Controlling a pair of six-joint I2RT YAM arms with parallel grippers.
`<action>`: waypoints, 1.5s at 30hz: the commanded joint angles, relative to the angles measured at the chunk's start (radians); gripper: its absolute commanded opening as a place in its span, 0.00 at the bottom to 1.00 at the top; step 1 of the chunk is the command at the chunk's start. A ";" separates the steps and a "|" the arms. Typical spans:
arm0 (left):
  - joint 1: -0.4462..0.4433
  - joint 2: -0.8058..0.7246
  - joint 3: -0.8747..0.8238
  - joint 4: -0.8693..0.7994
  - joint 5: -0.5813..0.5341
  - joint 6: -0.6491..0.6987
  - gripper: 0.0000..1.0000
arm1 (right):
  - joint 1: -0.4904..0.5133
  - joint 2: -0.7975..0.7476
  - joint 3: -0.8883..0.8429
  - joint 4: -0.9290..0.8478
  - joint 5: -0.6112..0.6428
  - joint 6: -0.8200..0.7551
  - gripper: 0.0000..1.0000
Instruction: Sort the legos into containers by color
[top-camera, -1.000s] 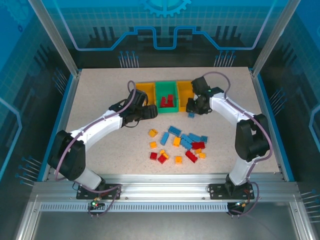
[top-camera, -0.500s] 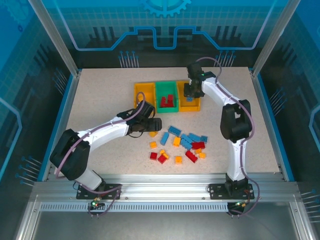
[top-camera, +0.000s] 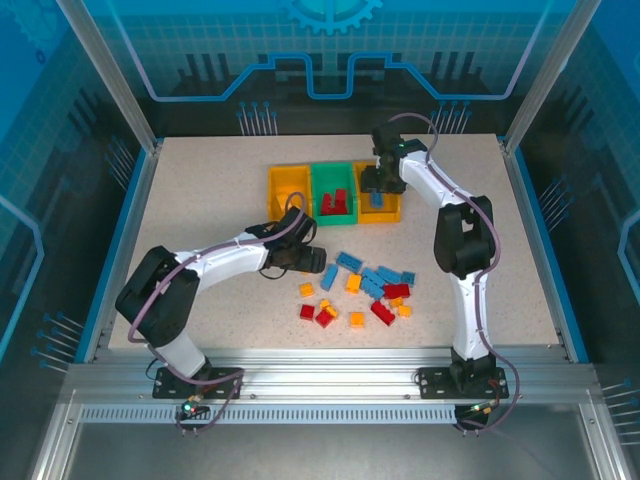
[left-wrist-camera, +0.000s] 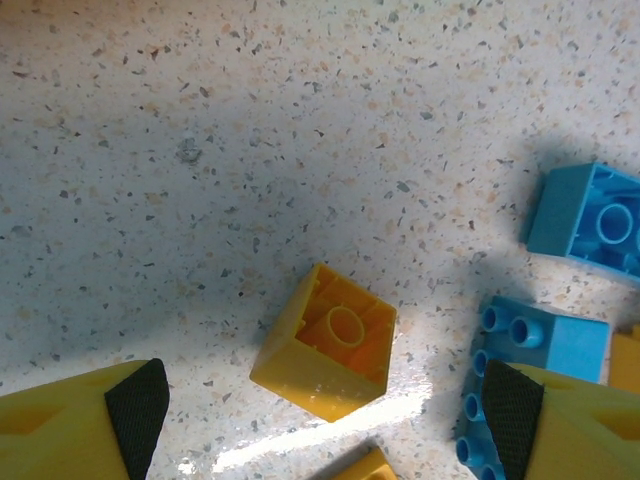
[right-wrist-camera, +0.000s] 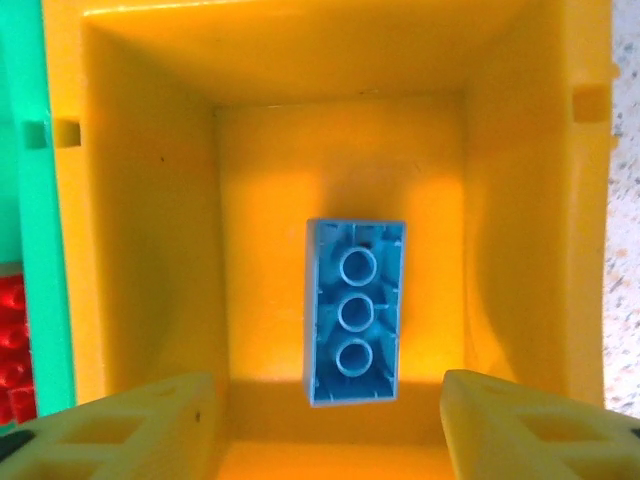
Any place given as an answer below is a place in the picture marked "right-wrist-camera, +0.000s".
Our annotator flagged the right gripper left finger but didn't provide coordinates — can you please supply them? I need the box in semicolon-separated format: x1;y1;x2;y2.
0;370;219;480

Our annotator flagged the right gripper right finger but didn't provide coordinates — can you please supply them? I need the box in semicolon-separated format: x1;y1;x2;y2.
442;368;640;480

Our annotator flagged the long red lego brick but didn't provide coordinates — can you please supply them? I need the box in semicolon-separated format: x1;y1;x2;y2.
0;272;32;389

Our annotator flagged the blue lego brick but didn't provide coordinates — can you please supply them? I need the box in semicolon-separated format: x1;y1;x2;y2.
302;218;407;409

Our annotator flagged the yellow plastic bin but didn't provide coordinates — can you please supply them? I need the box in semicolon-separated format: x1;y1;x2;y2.
42;0;621;480

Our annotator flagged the green plastic bin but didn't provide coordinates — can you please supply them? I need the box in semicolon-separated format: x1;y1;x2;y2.
0;0;77;432

